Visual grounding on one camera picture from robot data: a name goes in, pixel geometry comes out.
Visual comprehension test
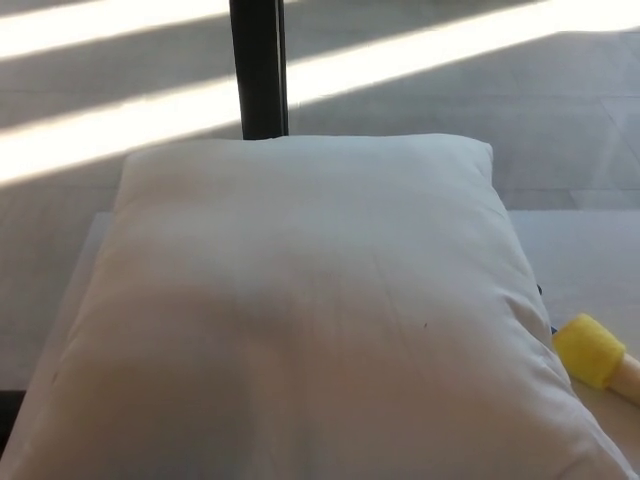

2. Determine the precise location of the hammer with yellow foam wraps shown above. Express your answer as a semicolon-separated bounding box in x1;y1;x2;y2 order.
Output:
536;282;640;402

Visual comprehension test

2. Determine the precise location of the white pillow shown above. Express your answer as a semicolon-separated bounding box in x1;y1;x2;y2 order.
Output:
0;132;630;480

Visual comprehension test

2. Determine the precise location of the black vertical pole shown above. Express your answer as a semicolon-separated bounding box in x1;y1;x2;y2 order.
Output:
228;0;291;141

